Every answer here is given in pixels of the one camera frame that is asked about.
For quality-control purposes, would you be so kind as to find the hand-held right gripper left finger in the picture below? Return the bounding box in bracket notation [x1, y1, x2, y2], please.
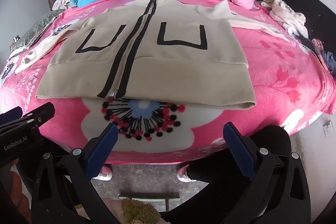
[31, 123, 120, 224]

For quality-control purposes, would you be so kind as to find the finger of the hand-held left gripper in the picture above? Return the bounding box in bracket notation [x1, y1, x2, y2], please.
[0, 106, 23, 125]
[25, 103, 55, 130]

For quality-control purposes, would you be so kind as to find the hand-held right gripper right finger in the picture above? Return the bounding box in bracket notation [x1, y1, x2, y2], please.
[223, 122, 311, 224]

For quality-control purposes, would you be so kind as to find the beige zip jacket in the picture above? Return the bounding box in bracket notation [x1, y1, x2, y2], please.
[14, 0, 289, 111]

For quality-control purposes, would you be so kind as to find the dark clothes pile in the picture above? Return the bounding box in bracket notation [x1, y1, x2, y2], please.
[299, 35, 336, 72]

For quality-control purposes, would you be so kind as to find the person's left pink shoe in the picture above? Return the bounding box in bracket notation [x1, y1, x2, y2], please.
[93, 164, 113, 181]

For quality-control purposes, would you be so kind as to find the person's pink shoe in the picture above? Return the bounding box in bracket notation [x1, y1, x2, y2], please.
[93, 164, 113, 181]
[176, 165, 197, 182]

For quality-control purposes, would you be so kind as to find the person's right pink shoe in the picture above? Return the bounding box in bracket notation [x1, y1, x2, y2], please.
[176, 165, 197, 182]

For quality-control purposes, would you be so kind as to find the pink floral blanket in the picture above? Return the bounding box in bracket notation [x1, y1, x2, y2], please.
[0, 0, 336, 165]

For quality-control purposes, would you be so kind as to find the grey patterned cloth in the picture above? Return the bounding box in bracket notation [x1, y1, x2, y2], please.
[9, 9, 65, 56]

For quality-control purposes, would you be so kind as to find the floral cloth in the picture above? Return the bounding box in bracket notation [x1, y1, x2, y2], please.
[51, 0, 76, 12]

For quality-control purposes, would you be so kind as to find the white fluffy cloth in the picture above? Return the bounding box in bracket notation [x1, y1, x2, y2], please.
[260, 0, 309, 37]

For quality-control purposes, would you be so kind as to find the grey metal frame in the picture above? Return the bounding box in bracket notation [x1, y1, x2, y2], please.
[119, 194, 180, 211]

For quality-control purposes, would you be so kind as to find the wall socket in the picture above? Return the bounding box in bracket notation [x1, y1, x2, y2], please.
[322, 120, 332, 136]

